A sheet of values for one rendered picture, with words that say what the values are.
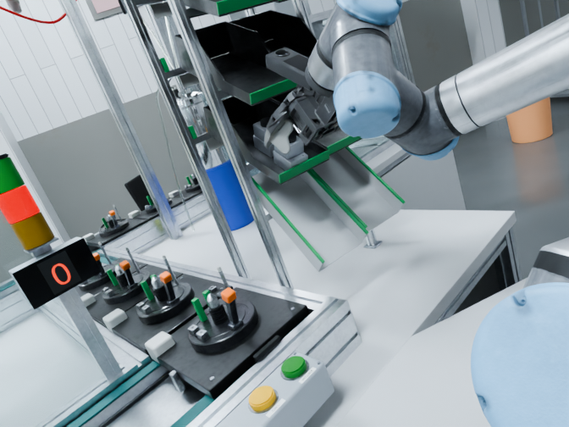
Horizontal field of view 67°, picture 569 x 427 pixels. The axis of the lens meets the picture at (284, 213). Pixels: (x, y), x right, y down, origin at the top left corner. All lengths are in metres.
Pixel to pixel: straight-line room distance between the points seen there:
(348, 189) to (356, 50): 0.57
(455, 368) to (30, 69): 4.41
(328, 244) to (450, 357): 0.33
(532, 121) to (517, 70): 4.04
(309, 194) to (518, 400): 0.76
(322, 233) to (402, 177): 1.23
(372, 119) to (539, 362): 0.31
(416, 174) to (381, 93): 1.74
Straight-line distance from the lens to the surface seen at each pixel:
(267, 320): 0.84
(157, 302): 1.08
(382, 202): 1.07
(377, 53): 0.54
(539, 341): 0.31
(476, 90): 0.58
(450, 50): 5.62
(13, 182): 0.81
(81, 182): 4.67
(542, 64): 0.57
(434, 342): 0.85
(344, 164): 1.11
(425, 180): 2.30
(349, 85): 0.52
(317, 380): 0.71
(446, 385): 0.77
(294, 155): 0.86
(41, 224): 0.82
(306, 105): 0.71
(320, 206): 0.98
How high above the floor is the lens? 1.39
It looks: 18 degrees down
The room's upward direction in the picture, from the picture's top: 20 degrees counter-clockwise
